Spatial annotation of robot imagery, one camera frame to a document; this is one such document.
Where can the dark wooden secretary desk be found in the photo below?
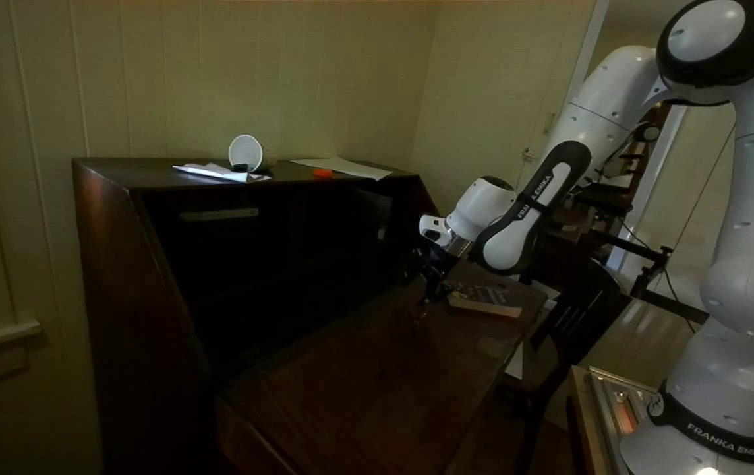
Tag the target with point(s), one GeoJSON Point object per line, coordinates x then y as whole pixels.
{"type": "Point", "coordinates": [219, 290]}

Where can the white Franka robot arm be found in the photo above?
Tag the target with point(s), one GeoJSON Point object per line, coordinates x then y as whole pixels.
{"type": "Point", "coordinates": [748, 265]}

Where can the glossy white paper stack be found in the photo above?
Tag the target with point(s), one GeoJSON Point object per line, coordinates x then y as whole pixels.
{"type": "Point", "coordinates": [219, 173]}

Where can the white tape roll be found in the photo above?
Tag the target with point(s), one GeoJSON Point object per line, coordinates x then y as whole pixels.
{"type": "Point", "coordinates": [246, 151]}

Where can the white paper sheet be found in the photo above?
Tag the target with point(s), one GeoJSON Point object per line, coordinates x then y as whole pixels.
{"type": "Point", "coordinates": [345, 167]}

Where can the black wooden chair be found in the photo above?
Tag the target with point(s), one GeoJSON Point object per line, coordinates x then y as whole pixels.
{"type": "Point", "coordinates": [577, 320]}

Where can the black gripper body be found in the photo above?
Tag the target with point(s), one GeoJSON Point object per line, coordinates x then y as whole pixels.
{"type": "Point", "coordinates": [430, 265]}

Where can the small orange item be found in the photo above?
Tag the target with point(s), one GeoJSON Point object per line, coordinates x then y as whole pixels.
{"type": "Point", "coordinates": [322, 173]}

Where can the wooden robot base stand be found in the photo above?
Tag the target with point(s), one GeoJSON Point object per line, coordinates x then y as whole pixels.
{"type": "Point", "coordinates": [602, 423]}

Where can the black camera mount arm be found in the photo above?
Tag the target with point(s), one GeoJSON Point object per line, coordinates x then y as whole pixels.
{"type": "Point", "coordinates": [649, 262]}

